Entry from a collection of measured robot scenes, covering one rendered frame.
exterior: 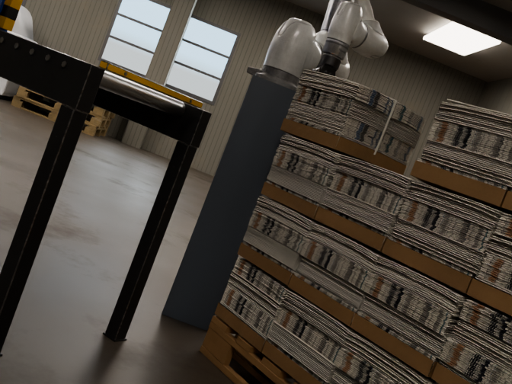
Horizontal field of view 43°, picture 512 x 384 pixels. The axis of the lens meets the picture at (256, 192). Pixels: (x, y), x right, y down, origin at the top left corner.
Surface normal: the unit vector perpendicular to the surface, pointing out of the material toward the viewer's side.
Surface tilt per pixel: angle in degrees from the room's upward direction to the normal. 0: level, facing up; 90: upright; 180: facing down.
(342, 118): 91
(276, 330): 90
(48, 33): 90
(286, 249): 90
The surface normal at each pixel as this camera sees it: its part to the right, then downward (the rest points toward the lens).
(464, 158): -0.72, -0.22
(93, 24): 0.03, 0.09
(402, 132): 0.59, 0.29
